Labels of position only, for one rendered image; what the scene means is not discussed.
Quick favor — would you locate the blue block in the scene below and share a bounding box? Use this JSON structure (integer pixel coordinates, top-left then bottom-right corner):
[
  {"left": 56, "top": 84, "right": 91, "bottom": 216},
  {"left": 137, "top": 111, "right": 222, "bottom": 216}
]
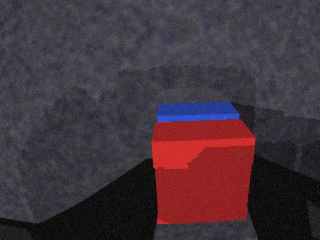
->
[{"left": 157, "top": 101, "right": 240, "bottom": 123}]

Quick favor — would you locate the red block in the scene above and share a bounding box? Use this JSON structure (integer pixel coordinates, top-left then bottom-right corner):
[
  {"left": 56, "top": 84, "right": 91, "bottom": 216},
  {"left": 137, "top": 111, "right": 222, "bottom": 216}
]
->
[{"left": 152, "top": 119, "right": 256, "bottom": 224}]

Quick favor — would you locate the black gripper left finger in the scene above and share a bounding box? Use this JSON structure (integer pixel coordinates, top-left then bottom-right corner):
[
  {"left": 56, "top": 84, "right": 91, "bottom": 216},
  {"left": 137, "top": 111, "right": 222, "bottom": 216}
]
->
[{"left": 0, "top": 159, "right": 159, "bottom": 240}]

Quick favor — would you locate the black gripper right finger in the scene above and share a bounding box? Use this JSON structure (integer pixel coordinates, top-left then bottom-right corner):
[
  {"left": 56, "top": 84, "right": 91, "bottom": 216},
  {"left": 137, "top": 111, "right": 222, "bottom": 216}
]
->
[{"left": 247, "top": 153, "right": 320, "bottom": 240}]

